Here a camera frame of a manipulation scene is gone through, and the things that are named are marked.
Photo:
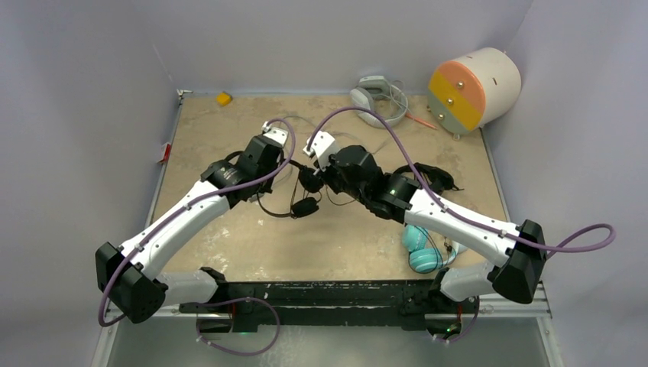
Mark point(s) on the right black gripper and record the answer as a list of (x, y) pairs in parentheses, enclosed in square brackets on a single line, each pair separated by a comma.
[(327, 175)]

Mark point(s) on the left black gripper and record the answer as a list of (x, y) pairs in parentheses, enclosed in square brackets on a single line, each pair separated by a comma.
[(267, 187)]

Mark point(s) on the black over-ear headphones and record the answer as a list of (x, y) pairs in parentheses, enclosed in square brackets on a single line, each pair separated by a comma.
[(311, 183)]

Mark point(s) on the black headset with microphone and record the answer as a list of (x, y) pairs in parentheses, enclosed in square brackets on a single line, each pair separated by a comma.
[(436, 179)]

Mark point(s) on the teal cat-ear headphones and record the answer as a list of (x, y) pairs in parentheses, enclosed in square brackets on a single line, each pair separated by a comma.
[(424, 255)]

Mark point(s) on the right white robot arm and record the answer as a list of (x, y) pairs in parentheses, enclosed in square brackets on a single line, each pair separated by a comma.
[(511, 268)]

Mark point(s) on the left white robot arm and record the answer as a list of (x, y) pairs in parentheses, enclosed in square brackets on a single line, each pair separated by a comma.
[(131, 275)]

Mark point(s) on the white grey headphones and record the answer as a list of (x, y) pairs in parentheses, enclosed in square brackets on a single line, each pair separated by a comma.
[(371, 89)]

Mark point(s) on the small yellow block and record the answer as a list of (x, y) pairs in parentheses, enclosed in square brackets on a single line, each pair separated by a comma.
[(223, 98)]

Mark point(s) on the orange pen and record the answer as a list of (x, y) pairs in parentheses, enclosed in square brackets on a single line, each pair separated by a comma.
[(421, 121)]

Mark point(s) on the round pastel drawer box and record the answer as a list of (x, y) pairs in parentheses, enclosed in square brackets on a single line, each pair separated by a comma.
[(470, 91)]

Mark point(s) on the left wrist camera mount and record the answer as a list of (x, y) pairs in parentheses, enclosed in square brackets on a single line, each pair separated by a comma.
[(277, 135)]

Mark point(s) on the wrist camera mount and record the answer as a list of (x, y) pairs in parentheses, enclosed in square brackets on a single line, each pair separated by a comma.
[(321, 148), (277, 135)]

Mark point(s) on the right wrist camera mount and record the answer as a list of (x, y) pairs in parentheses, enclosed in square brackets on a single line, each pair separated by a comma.
[(321, 148)]

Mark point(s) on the red tag on wall edge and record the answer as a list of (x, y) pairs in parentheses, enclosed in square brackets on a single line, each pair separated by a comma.
[(165, 153)]

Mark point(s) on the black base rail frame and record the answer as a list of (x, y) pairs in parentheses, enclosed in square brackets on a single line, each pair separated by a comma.
[(412, 305)]

